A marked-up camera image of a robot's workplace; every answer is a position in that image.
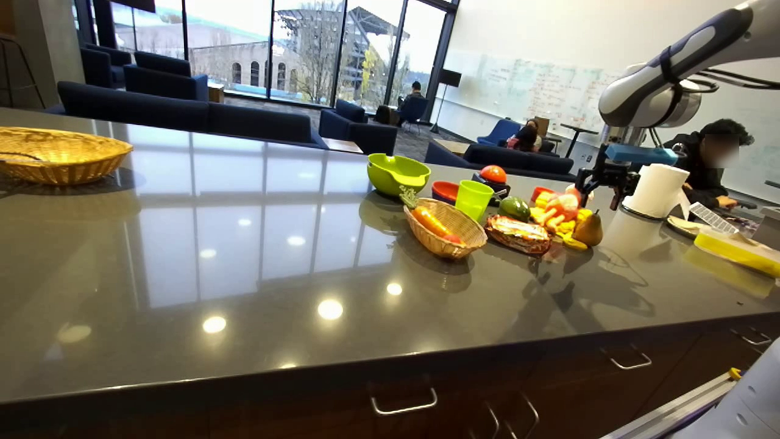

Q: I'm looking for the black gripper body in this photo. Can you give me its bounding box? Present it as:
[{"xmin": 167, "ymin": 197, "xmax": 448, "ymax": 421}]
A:
[{"xmin": 577, "ymin": 144, "xmax": 646, "ymax": 196}]

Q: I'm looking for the white mug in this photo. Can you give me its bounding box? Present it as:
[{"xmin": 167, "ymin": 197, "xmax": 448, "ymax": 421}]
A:
[{"xmin": 622, "ymin": 160, "xmax": 693, "ymax": 221}]

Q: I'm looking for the pink toy pomegranate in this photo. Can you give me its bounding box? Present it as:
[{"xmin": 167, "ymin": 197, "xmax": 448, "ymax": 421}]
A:
[{"xmin": 551, "ymin": 188, "xmax": 582, "ymax": 219}]

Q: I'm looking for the small round side table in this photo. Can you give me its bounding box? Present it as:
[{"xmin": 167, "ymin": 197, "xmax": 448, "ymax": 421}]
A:
[{"xmin": 557, "ymin": 119, "xmax": 600, "ymax": 160}]

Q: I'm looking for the yellow toy banana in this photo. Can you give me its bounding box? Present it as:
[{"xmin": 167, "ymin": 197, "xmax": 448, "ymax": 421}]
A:
[{"xmin": 531, "ymin": 206, "xmax": 590, "ymax": 250}]

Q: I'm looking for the dark blue lounge sofa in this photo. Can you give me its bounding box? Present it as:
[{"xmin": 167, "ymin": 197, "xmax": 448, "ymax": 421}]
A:
[{"xmin": 425, "ymin": 116, "xmax": 576, "ymax": 178}]

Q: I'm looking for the person reclining on sofa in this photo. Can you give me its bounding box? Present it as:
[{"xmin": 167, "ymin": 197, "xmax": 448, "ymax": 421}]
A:
[{"xmin": 504, "ymin": 119, "xmax": 545, "ymax": 154}]

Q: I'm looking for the dark-haired person at desk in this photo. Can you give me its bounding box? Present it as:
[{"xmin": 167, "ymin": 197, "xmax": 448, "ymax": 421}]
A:
[{"xmin": 668, "ymin": 116, "xmax": 763, "ymax": 214}]

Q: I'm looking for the toy sandwich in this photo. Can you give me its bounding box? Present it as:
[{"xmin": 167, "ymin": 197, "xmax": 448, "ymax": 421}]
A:
[{"xmin": 484, "ymin": 213, "xmax": 554, "ymax": 259}]

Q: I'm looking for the orange toy fruit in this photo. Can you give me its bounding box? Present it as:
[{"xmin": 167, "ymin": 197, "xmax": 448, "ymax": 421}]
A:
[{"xmin": 477, "ymin": 164, "xmax": 509, "ymax": 189}]

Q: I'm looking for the white remote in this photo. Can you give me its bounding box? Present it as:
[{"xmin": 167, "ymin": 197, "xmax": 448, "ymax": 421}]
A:
[{"xmin": 688, "ymin": 199, "xmax": 743, "ymax": 238}]

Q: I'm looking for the green plastic cup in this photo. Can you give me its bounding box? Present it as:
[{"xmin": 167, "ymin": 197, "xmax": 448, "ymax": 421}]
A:
[{"xmin": 453, "ymin": 178, "xmax": 497, "ymax": 227}]

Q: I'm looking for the yellow sponge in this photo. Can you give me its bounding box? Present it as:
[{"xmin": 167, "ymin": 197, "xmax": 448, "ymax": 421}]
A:
[{"xmin": 693, "ymin": 230, "xmax": 780, "ymax": 278}]

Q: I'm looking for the red plastic bowl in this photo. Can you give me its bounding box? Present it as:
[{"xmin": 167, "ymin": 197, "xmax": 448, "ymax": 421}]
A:
[{"xmin": 428, "ymin": 178, "xmax": 462, "ymax": 204}]

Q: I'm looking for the oval wicker basket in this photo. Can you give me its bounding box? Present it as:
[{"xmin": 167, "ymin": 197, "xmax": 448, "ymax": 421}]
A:
[{"xmin": 403, "ymin": 197, "xmax": 490, "ymax": 261}]

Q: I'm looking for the orange toy carrot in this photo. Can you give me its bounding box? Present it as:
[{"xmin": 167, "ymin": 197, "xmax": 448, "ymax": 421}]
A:
[{"xmin": 411, "ymin": 203, "xmax": 459, "ymax": 244}]

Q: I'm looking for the green plastic bowl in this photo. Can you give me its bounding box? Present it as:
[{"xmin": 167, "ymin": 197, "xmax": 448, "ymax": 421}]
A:
[{"xmin": 366, "ymin": 152, "xmax": 433, "ymax": 199}]

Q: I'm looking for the distant seated person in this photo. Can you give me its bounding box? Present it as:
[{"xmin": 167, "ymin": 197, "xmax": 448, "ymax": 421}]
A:
[{"xmin": 403, "ymin": 78, "xmax": 428, "ymax": 113}]

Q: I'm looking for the dark blue armchair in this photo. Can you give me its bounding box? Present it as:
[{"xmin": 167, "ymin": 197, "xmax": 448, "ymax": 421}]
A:
[{"xmin": 316, "ymin": 97, "xmax": 400, "ymax": 155}]

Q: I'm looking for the long dark blue sofa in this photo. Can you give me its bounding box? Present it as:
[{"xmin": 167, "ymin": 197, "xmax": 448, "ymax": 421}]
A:
[{"xmin": 55, "ymin": 78, "xmax": 326, "ymax": 149}]

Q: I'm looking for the dark wood drawer cabinet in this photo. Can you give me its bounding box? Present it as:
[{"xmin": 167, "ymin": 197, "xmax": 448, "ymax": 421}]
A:
[{"xmin": 0, "ymin": 313, "xmax": 780, "ymax": 439}]

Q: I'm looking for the dark blue sofa by window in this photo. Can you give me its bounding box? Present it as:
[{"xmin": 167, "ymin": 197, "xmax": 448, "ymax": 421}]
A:
[{"xmin": 81, "ymin": 44, "xmax": 213, "ymax": 103}]

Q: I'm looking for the round yellow woven basket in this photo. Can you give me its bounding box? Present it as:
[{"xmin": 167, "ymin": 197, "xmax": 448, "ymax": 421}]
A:
[{"xmin": 0, "ymin": 124, "xmax": 135, "ymax": 188}]

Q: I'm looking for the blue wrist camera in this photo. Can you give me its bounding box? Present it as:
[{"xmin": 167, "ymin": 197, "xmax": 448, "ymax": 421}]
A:
[{"xmin": 605, "ymin": 142, "xmax": 681, "ymax": 171}]

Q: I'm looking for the white metal rail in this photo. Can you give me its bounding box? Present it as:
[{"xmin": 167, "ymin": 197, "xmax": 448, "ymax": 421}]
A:
[{"xmin": 600, "ymin": 365, "xmax": 743, "ymax": 439}]

